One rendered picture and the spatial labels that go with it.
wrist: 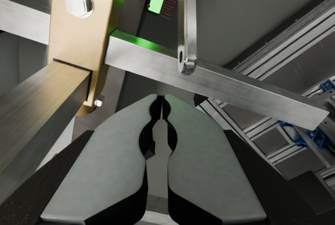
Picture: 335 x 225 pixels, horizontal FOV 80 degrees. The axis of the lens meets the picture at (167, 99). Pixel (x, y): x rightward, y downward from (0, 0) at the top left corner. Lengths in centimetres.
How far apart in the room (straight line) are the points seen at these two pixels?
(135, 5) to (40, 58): 27
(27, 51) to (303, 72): 102
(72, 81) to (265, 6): 105
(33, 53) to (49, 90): 36
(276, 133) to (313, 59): 41
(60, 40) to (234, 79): 18
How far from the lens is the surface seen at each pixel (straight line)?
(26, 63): 56
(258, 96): 25
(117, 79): 40
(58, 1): 21
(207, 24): 108
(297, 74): 108
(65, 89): 18
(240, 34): 113
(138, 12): 36
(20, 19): 24
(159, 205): 38
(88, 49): 21
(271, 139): 125
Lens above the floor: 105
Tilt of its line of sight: 60 degrees down
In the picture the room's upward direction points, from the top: 180 degrees counter-clockwise
